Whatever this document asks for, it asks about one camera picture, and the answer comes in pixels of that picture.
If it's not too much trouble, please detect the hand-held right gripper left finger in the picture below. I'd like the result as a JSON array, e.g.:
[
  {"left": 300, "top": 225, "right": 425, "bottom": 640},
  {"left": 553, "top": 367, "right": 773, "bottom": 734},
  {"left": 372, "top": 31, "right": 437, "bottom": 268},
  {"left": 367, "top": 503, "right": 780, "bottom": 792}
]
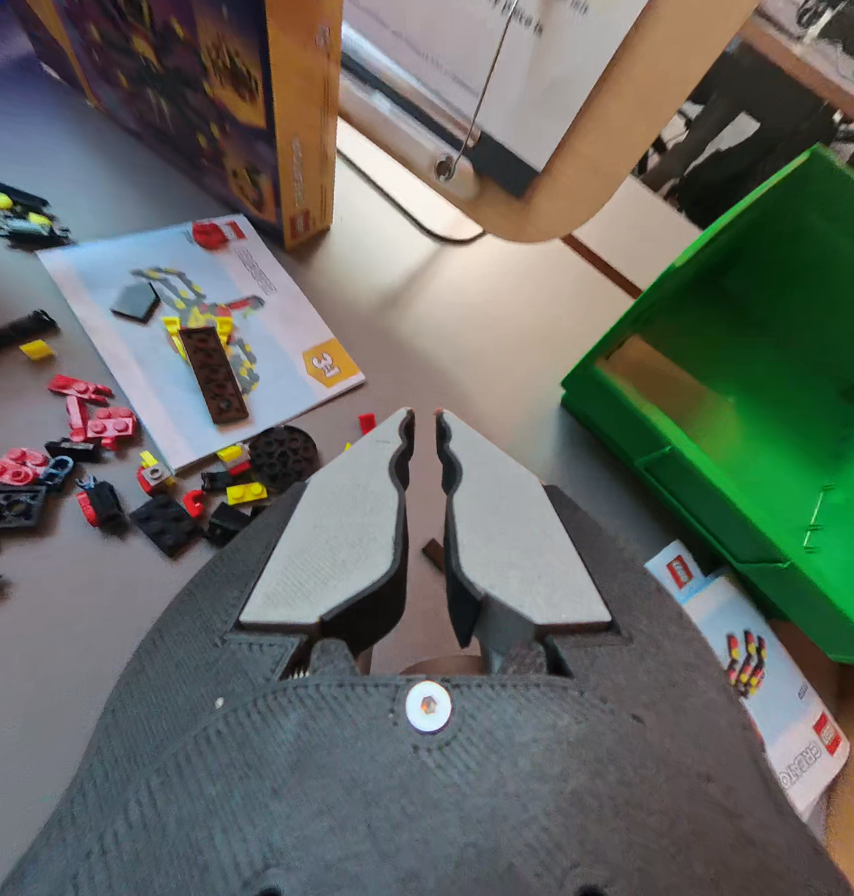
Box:
[{"left": 238, "top": 408, "right": 417, "bottom": 657}]

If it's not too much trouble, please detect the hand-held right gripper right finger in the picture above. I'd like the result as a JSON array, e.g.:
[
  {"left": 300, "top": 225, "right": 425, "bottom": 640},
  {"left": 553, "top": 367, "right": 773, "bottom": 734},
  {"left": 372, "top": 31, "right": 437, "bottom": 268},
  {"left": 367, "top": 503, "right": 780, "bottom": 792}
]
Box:
[{"left": 434, "top": 409, "right": 614, "bottom": 674}]

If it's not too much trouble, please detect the pile of lego pieces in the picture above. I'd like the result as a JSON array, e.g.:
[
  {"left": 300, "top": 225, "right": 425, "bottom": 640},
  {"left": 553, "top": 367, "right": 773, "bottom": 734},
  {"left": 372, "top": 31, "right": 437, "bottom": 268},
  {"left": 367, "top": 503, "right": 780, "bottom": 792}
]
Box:
[{"left": 0, "top": 308, "right": 379, "bottom": 582}]

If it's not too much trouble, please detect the black long lego plate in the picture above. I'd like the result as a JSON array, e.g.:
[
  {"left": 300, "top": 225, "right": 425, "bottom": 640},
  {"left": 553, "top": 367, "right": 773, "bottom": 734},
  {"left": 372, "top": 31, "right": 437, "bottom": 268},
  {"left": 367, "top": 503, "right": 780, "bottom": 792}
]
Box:
[{"left": 178, "top": 325, "right": 252, "bottom": 426}]

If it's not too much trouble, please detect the black lego slope tile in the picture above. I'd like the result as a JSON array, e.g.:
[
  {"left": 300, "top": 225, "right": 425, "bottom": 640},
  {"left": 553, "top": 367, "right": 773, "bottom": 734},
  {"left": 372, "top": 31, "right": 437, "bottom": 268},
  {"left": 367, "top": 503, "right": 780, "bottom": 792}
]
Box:
[{"left": 111, "top": 283, "right": 163, "bottom": 325}]

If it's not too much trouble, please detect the black yellow lego subassembly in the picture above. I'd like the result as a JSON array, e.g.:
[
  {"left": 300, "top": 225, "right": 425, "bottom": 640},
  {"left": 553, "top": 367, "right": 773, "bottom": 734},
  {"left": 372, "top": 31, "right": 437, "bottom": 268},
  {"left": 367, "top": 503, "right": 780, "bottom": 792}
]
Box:
[{"left": 0, "top": 181, "right": 73, "bottom": 247}]

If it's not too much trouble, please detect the lego set box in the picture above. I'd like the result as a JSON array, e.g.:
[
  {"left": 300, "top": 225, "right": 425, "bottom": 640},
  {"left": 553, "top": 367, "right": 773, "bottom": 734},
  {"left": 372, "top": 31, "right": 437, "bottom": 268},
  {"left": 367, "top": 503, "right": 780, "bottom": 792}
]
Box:
[{"left": 10, "top": 0, "right": 344, "bottom": 251}]

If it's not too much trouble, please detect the thin instruction booklet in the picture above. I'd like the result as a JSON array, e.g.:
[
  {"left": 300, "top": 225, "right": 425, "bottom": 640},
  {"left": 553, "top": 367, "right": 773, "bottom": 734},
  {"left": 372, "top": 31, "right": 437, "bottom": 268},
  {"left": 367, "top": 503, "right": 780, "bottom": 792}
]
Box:
[{"left": 644, "top": 539, "right": 722, "bottom": 610}]

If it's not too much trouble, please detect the scorpion cover instruction booklet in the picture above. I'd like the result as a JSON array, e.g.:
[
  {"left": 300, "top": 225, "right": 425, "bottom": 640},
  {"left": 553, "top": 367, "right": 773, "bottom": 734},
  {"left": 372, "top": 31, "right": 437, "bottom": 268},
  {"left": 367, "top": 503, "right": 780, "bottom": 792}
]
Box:
[{"left": 36, "top": 213, "right": 366, "bottom": 471}]

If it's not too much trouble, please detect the spider cover instruction booklet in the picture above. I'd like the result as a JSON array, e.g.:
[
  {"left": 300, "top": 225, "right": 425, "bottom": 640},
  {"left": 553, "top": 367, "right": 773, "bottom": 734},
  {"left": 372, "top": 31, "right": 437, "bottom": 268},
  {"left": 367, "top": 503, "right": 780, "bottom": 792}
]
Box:
[{"left": 682, "top": 570, "right": 851, "bottom": 823}]

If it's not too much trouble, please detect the green plastic bin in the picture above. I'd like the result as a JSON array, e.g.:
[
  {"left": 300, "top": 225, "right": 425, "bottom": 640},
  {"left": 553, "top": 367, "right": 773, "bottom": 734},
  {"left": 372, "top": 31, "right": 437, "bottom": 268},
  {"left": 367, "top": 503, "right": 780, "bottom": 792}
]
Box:
[{"left": 561, "top": 143, "right": 854, "bottom": 667}]

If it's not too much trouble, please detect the silver monitor stand base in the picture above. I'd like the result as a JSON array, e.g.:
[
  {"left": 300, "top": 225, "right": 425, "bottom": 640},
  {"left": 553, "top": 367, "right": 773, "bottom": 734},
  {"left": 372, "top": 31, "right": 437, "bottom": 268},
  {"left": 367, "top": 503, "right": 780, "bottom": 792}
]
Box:
[{"left": 336, "top": 119, "right": 487, "bottom": 245}]

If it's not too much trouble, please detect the printed instruction sheet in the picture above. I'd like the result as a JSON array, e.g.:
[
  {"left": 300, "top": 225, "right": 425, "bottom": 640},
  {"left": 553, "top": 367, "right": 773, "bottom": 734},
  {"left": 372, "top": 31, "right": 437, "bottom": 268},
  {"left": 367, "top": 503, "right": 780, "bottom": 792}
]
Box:
[{"left": 343, "top": 0, "right": 652, "bottom": 172}]

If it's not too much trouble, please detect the wire page holder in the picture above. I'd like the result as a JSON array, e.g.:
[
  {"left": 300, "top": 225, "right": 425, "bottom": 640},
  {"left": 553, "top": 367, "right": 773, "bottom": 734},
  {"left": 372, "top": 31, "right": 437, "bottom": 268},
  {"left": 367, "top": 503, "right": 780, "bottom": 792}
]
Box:
[{"left": 434, "top": 0, "right": 522, "bottom": 184}]

